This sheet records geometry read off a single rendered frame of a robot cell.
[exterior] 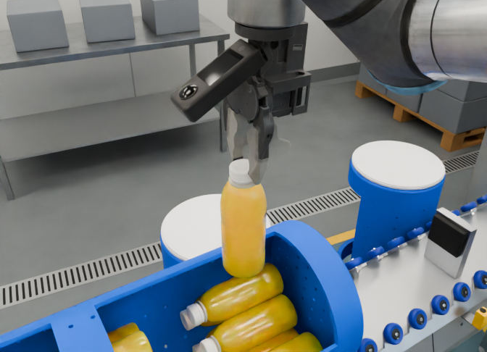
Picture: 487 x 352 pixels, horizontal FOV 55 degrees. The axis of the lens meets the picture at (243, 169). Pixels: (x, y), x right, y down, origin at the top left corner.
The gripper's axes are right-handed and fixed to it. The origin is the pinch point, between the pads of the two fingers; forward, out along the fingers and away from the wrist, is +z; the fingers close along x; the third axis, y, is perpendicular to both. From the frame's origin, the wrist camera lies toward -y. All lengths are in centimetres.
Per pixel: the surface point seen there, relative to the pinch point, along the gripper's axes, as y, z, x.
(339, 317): 13.6, 27.7, -10.6
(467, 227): 63, 34, -2
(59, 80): 34, 109, 320
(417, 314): 41, 45, -9
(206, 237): 11, 41, 32
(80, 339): -25.1, 21.8, 1.7
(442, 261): 62, 47, 1
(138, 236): 34, 147, 160
